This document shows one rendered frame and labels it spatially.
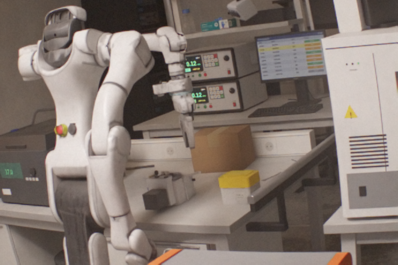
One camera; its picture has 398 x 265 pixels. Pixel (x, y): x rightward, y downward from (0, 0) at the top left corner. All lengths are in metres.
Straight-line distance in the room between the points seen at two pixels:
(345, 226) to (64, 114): 0.90
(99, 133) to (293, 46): 2.55
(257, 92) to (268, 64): 0.30
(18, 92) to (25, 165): 3.79
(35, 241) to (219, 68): 1.84
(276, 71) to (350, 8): 2.24
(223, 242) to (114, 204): 0.56
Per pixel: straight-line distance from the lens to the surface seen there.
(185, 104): 2.31
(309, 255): 1.10
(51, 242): 3.12
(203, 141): 2.75
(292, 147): 2.81
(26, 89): 6.55
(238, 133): 2.69
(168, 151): 3.13
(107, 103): 1.69
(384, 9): 2.02
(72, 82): 1.89
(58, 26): 1.94
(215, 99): 4.29
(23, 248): 2.99
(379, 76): 1.75
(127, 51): 1.78
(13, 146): 2.75
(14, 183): 2.80
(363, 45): 1.75
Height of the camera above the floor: 1.56
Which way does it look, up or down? 8 degrees down
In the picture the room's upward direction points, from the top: 10 degrees counter-clockwise
